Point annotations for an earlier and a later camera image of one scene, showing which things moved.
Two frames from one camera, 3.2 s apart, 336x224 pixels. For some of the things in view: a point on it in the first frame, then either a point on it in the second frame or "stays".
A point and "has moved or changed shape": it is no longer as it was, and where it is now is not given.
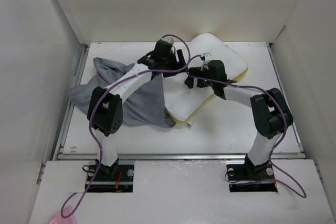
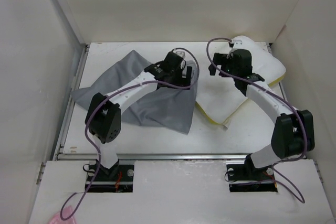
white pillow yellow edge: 181,103 -> 219,99
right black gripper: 196,71 -> 221,59
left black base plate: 102,182 stays
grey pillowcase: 143,105 has moved or changed shape
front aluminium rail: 178,156 stays
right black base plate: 248,172 stays
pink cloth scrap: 58,218 stays
